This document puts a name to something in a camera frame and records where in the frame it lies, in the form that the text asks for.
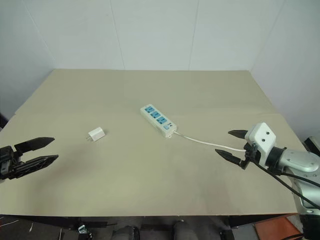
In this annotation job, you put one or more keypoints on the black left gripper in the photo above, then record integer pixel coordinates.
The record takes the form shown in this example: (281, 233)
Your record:
(6, 162)

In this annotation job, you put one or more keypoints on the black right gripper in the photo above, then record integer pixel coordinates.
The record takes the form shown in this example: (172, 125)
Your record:
(250, 152)

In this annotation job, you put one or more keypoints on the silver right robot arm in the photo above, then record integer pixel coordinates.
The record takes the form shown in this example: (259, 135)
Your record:
(297, 160)

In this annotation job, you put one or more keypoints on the white plug adapter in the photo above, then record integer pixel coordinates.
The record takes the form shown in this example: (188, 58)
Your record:
(97, 134)

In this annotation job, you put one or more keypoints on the white power strip blue sockets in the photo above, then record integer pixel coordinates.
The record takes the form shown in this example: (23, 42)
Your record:
(157, 120)

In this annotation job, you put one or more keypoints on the dark object beside table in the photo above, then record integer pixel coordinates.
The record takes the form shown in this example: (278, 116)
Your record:
(2, 121)

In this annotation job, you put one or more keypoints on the black box with silver edge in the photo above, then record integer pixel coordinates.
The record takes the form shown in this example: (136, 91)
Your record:
(312, 145)

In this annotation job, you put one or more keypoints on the small white black device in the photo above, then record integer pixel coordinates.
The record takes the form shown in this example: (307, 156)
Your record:
(82, 229)

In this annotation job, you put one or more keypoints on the orange brown flat object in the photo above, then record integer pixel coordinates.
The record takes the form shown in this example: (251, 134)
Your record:
(277, 228)

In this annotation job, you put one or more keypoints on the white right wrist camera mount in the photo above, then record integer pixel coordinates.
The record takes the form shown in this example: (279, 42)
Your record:
(262, 140)

